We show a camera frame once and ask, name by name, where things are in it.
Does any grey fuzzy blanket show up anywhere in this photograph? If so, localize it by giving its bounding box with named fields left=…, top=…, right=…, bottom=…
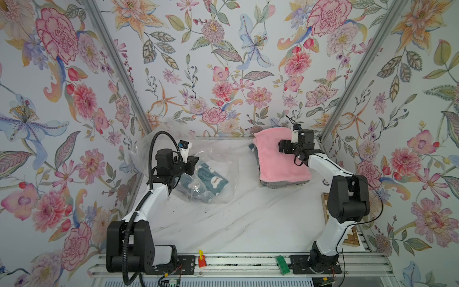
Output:
left=249, top=143, right=309, bottom=189

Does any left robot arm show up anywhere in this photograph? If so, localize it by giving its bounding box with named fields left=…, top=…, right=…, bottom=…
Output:
left=106, top=149, right=199, bottom=277

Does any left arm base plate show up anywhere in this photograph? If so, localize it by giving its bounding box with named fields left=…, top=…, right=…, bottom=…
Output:
left=146, top=255, right=197, bottom=276

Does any clear plastic vacuum bag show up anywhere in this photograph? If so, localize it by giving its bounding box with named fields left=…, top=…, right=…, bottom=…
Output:
left=131, top=120, right=239, bottom=204

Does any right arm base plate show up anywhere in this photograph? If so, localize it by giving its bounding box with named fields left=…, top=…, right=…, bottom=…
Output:
left=289, top=254, right=343, bottom=275

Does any left black corrugated cable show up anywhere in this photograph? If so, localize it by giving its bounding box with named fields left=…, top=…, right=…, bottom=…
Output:
left=121, top=130, right=180, bottom=287

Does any left aluminium corner post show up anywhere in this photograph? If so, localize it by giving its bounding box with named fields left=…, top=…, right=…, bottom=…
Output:
left=81, top=1, right=151, bottom=139

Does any pink blanket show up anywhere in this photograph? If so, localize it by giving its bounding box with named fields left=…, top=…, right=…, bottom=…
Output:
left=253, top=127, right=312, bottom=184

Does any red yellow clamp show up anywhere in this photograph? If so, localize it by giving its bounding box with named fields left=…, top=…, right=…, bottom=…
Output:
left=198, top=250, right=207, bottom=268

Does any right aluminium corner post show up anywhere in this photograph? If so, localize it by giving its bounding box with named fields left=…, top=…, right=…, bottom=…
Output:
left=318, top=0, right=406, bottom=144

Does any green block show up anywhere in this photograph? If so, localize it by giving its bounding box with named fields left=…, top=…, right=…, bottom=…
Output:
left=275, top=256, right=290, bottom=276

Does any green circuit board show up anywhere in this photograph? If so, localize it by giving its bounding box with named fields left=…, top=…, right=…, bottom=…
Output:
left=158, top=278, right=180, bottom=287

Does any aluminium front rail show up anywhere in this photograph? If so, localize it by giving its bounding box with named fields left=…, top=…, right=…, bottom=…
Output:
left=87, top=252, right=393, bottom=279

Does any wooden chessboard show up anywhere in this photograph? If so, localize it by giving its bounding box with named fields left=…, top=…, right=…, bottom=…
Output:
left=321, top=193, right=361, bottom=247

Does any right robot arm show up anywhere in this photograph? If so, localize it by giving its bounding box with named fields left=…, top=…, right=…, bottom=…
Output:
left=279, top=124, right=370, bottom=273

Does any aluminium corner post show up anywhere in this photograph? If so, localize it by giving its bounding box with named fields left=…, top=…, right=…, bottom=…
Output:
left=318, top=0, right=406, bottom=144
left=81, top=1, right=151, bottom=139

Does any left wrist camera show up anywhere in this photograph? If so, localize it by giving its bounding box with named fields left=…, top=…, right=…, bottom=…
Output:
left=178, top=140, right=192, bottom=163

